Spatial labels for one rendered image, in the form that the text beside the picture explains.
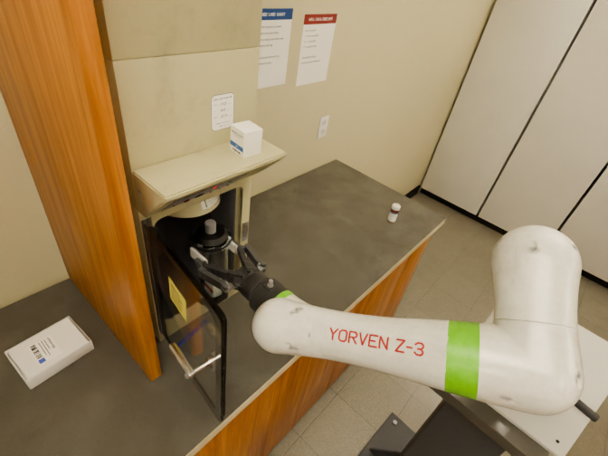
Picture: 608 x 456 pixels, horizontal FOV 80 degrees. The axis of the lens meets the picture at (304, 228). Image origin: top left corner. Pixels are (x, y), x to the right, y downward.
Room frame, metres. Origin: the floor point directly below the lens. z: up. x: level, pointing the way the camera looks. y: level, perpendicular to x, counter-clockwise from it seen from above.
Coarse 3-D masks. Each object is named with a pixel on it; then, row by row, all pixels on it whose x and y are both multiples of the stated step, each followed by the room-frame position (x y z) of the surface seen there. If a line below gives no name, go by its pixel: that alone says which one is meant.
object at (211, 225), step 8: (208, 224) 0.71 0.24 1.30; (216, 224) 0.75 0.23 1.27; (200, 232) 0.71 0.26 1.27; (208, 232) 0.71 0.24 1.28; (216, 232) 0.72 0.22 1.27; (224, 232) 0.73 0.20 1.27; (200, 240) 0.69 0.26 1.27; (208, 240) 0.69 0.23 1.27; (216, 240) 0.69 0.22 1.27; (224, 240) 0.71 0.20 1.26
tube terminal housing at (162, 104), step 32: (128, 64) 0.60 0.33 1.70; (160, 64) 0.65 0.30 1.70; (192, 64) 0.70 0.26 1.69; (224, 64) 0.77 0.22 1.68; (256, 64) 0.84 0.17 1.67; (128, 96) 0.60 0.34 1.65; (160, 96) 0.64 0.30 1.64; (192, 96) 0.70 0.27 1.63; (256, 96) 0.84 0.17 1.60; (128, 128) 0.59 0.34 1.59; (160, 128) 0.64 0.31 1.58; (192, 128) 0.70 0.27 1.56; (224, 128) 0.77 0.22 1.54; (128, 160) 0.58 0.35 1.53; (160, 160) 0.63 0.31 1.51; (128, 192) 0.60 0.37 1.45; (224, 192) 0.77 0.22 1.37
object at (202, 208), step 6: (210, 198) 0.76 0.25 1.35; (216, 198) 0.79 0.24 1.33; (198, 204) 0.73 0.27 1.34; (204, 204) 0.74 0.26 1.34; (210, 204) 0.75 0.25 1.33; (216, 204) 0.77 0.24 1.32; (186, 210) 0.71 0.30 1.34; (192, 210) 0.72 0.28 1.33; (198, 210) 0.72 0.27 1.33; (204, 210) 0.73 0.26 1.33; (210, 210) 0.75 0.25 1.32; (174, 216) 0.70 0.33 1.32; (180, 216) 0.70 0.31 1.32; (186, 216) 0.70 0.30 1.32; (192, 216) 0.71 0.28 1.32
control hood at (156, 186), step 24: (264, 144) 0.80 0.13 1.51; (144, 168) 0.60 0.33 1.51; (168, 168) 0.61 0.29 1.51; (192, 168) 0.63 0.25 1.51; (216, 168) 0.65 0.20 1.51; (240, 168) 0.66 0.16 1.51; (264, 168) 0.80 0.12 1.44; (144, 192) 0.56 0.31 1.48; (168, 192) 0.54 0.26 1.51; (192, 192) 0.56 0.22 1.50
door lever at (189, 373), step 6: (174, 342) 0.43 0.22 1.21; (174, 348) 0.41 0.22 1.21; (174, 354) 0.40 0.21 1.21; (180, 354) 0.40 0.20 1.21; (180, 360) 0.39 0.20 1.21; (186, 360) 0.39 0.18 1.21; (186, 366) 0.38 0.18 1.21; (198, 366) 0.38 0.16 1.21; (204, 366) 0.39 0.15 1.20; (210, 366) 0.39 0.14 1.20; (186, 372) 0.37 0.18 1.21; (192, 372) 0.37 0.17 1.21; (198, 372) 0.38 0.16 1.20; (186, 378) 0.36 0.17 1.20
